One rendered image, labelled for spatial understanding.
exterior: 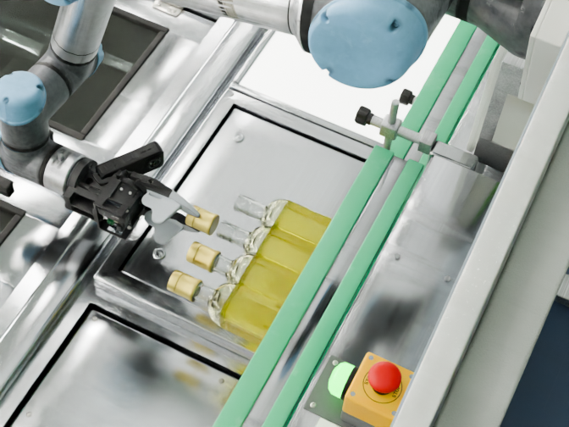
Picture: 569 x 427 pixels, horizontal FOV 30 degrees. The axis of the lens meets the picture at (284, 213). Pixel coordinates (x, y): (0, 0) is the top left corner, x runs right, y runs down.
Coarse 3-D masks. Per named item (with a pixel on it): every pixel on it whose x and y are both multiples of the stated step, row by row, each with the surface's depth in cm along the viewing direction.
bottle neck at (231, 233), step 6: (222, 222) 165; (228, 222) 166; (222, 228) 165; (228, 228) 165; (234, 228) 165; (240, 228) 165; (216, 234) 166; (222, 234) 165; (228, 234) 165; (234, 234) 164; (240, 234) 164; (246, 234) 164; (228, 240) 165; (234, 240) 165; (240, 240) 164; (240, 246) 165
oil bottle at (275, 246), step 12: (264, 228) 164; (252, 240) 162; (264, 240) 162; (276, 240) 162; (288, 240) 163; (300, 240) 163; (252, 252) 162; (264, 252) 161; (276, 252) 161; (288, 252) 161; (300, 252) 161; (288, 264) 160; (300, 264) 160
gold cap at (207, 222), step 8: (200, 208) 167; (192, 216) 166; (200, 216) 166; (208, 216) 166; (216, 216) 166; (192, 224) 166; (200, 224) 166; (208, 224) 165; (216, 224) 168; (208, 232) 166
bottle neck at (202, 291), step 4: (200, 284) 159; (204, 284) 160; (196, 288) 159; (200, 288) 159; (204, 288) 159; (208, 288) 159; (212, 288) 159; (196, 292) 159; (200, 292) 159; (204, 292) 158; (208, 292) 158; (196, 296) 159; (200, 296) 159; (204, 296) 158; (208, 296) 158; (196, 300) 159; (200, 300) 159; (204, 300) 159; (204, 304) 159
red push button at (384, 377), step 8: (376, 368) 126; (384, 368) 126; (392, 368) 126; (368, 376) 126; (376, 376) 125; (384, 376) 125; (392, 376) 125; (400, 376) 126; (376, 384) 125; (384, 384) 125; (392, 384) 125; (400, 384) 126; (384, 392) 125
